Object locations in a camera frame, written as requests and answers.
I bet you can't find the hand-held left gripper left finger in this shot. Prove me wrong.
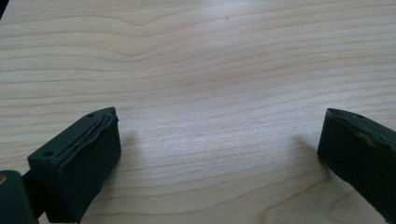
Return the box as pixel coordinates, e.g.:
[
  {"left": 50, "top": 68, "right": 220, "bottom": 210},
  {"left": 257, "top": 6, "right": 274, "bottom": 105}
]
[{"left": 27, "top": 106, "right": 122, "bottom": 224}]

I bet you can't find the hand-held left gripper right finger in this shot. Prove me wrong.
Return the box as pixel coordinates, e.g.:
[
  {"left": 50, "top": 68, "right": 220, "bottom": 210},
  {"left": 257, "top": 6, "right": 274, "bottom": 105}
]
[{"left": 317, "top": 107, "right": 396, "bottom": 224}]

